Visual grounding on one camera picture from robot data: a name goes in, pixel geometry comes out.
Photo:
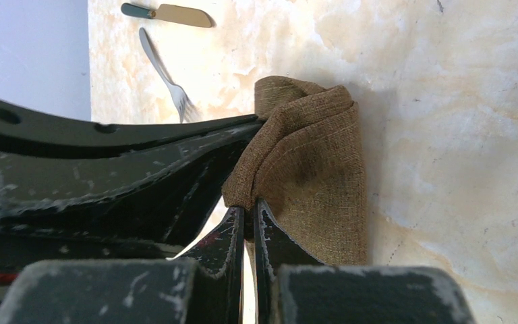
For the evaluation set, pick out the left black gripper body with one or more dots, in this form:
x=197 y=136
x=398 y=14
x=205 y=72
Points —
x=16 y=252

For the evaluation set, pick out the brown cloth napkin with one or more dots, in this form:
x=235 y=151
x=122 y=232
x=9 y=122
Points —
x=307 y=163

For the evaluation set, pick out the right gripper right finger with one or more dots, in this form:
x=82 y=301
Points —
x=295 y=287

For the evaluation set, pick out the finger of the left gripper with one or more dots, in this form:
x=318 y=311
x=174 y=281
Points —
x=163 y=194
x=32 y=133

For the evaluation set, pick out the silver metal fork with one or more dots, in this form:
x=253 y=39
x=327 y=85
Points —
x=186 y=110

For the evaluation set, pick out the knife with wooden handle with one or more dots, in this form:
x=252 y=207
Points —
x=169 y=13

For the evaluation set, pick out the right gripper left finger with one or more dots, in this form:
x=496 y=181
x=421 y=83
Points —
x=203 y=285

